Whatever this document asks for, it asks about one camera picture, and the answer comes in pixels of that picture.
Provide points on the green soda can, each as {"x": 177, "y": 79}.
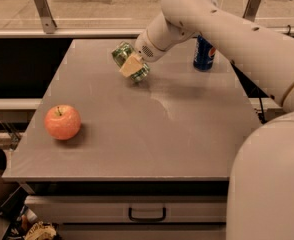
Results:
{"x": 121, "y": 53}

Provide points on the right metal rail bracket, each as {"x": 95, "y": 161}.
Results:
{"x": 251, "y": 9}

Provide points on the red apple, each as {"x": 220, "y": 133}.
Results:
{"x": 62, "y": 122}

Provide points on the metal rail bracket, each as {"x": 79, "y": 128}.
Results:
{"x": 48, "y": 24}
{"x": 251, "y": 9}

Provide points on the left metal rail bracket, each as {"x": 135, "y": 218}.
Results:
{"x": 48, "y": 24}

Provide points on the black drawer handle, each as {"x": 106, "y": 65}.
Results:
{"x": 147, "y": 215}

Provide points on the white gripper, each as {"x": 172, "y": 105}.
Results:
{"x": 144, "y": 49}

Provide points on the horizontal metal rail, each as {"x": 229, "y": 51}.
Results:
{"x": 79, "y": 33}

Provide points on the grey cabinet drawer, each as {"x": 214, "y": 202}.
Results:
{"x": 114, "y": 209}

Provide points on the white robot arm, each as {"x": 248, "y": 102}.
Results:
{"x": 260, "y": 203}

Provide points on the crumpled snack bag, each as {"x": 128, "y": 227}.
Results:
{"x": 41, "y": 231}

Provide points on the blue Pepsi can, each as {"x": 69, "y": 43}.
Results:
{"x": 204, "y": 55}

